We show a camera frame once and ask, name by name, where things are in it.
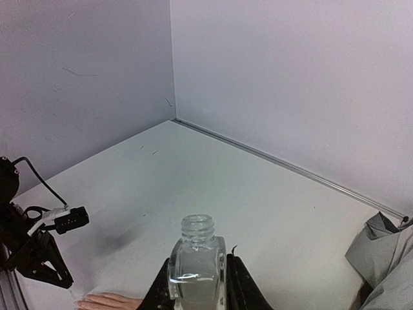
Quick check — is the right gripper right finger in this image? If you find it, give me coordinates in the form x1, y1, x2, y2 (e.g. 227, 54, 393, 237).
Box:
226, 246, 273, 310

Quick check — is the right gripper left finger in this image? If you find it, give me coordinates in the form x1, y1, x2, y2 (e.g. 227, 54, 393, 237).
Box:
137, 258, 174, 310

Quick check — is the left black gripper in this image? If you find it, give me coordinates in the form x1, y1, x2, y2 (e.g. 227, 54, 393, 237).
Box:
1, 229, 74, 289

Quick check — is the clear nail polish bottle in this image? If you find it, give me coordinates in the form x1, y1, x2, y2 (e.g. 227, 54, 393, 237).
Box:
168, 214, 227, 310

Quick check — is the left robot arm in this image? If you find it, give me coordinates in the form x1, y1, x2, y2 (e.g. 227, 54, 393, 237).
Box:
1, 157, 74, 289

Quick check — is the mannequin hand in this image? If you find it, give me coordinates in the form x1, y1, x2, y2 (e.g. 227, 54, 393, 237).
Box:
77, 293, 143, 310

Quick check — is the grey black jacket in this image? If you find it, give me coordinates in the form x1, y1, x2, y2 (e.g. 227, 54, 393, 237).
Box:
345, 212, 412, 309

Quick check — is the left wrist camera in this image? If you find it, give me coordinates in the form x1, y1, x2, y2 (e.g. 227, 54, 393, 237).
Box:
27, 207, 90, 236

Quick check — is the aluminium back rail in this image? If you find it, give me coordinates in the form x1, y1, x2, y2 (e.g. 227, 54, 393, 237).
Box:
172, 118, 407, 220

